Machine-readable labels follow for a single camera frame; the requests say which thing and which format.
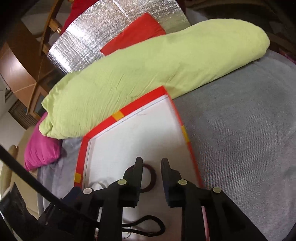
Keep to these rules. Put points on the brown wicker chest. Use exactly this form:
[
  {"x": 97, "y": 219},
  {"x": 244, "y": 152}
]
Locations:
[{"x": 17, "y": 110}]

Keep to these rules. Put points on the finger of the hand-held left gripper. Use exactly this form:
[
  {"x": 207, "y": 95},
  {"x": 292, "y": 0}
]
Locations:
[{"x": 70, "y": 197}]

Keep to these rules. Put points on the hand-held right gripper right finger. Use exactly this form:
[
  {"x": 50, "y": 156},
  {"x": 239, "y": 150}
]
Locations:
[{"x": 165, "y": 185}]

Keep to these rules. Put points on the silver foil insulation panel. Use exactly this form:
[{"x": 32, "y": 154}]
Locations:
[{"x": 92, "y": 34}]

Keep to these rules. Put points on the red blanket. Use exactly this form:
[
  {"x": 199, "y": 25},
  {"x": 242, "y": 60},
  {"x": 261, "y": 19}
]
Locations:
[{"x": 76, "y": 14}]

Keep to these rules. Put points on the beige armchair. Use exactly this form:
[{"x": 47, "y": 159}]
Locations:
[{"x": 30, "y": 185}]

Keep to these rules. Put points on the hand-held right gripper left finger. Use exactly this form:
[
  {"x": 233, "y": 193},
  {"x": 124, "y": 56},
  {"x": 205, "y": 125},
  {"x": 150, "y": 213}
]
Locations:
[{"x": 137, "y": 178}]

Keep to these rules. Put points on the silver metal bangle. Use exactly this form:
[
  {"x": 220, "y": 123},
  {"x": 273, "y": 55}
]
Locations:
[{"x": 100, "y": 184}]

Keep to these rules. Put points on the red cushion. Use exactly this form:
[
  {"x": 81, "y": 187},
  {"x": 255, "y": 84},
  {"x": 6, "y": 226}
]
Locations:
[{"x": 136, "y": 34}]

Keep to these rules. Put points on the red cardboard box tray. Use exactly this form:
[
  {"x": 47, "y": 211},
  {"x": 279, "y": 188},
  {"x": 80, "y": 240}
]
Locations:
[{"x": 138, "y": 134}]

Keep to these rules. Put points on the light green pillow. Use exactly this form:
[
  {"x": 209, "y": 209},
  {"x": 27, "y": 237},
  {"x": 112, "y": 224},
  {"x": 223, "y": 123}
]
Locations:
[{"x": 138, "y": 69}]

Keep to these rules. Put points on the wooden cabinet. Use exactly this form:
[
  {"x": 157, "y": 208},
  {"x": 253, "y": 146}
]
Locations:
[{"x": 18, "y": 62}]

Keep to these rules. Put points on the magenta pillow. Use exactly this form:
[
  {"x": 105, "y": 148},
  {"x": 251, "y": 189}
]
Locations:
[{"x": 41, "y": 148}]

